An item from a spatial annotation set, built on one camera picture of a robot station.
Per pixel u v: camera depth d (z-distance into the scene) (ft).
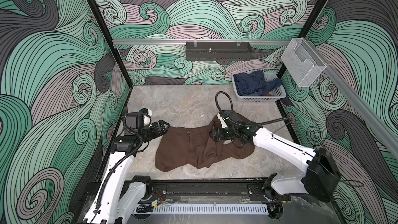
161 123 2.20
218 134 2.34
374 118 1.78
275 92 3.63
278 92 3.58
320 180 1.32
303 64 2.55
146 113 2.26
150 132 2.06
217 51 3.16
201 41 3.02
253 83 3.63
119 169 1.45
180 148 2.81
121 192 1.45
